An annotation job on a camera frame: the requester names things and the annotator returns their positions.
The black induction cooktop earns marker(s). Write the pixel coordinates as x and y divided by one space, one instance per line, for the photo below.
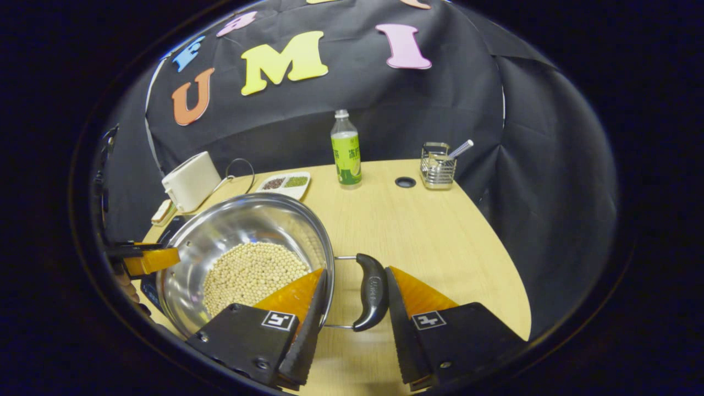
149 291

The pile of soybeans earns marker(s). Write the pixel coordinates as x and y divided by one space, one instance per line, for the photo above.
253 275

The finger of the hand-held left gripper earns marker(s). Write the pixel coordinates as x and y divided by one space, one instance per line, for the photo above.
151 261

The white toaster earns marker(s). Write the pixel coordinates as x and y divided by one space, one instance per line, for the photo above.
191 181

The white divided bean dish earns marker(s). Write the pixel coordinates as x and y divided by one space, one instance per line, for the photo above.
286 184

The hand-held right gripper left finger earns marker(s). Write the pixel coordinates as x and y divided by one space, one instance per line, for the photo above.
247 335

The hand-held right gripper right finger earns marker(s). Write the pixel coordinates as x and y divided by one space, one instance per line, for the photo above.
407 341

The green label drink bottle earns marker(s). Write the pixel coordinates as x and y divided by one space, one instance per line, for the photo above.
346 154

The black backdrop cloth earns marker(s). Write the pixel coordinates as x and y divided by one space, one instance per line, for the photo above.
440 110

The stainless steel pot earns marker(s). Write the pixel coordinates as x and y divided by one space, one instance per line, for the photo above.
247 220

